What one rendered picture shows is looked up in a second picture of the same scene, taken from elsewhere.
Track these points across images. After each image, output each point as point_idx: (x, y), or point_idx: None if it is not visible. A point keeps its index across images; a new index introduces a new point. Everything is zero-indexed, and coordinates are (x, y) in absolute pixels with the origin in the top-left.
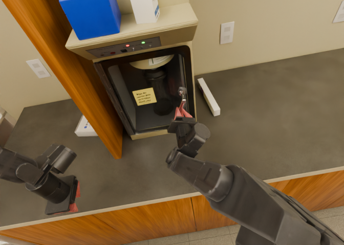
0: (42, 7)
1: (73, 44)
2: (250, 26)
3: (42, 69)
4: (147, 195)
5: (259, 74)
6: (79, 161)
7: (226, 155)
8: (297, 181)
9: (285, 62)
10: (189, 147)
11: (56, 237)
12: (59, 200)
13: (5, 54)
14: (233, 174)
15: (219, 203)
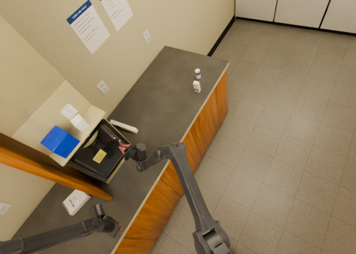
0: (32, 161)
1: (65, 162)
2: (112, 75)
3: (2, 206)
4: (142, 195)
5: (137, 93)
6: None
7: (158, 146)
8: (194, 128)
9: (143, 76)
10: (142, 156)
11: None
12: (113, 227)
13: None
14: (160, 149)
15: (162, 157)
